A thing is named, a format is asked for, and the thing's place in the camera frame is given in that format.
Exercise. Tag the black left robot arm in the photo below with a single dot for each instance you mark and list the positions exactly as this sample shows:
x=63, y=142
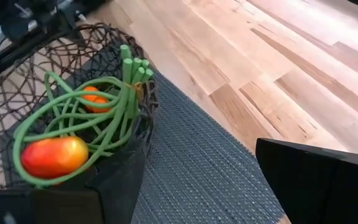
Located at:
x=20, y=21

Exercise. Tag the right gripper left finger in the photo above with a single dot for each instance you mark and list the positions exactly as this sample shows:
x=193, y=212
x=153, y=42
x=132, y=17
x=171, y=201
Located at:
x=120, y=193

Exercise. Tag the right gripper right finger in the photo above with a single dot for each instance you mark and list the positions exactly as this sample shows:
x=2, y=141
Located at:
x=322, y=189

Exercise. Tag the green long bean bundle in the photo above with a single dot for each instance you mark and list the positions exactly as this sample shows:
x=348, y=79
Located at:
x=117, y=105

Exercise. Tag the dark woven wicker basket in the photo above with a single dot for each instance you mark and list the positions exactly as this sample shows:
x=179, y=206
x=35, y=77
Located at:
x=73, y=53

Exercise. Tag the grey woven placemat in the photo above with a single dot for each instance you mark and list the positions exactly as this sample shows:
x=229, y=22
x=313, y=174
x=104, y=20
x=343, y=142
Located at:
x=197, y=161

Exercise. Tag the yellow rubber band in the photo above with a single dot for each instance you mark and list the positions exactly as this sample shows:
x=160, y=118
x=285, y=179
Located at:
x=138, y=90

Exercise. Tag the tangerine pair with green leaf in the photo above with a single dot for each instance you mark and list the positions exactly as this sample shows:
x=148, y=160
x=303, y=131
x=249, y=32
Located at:
x=95, y=100

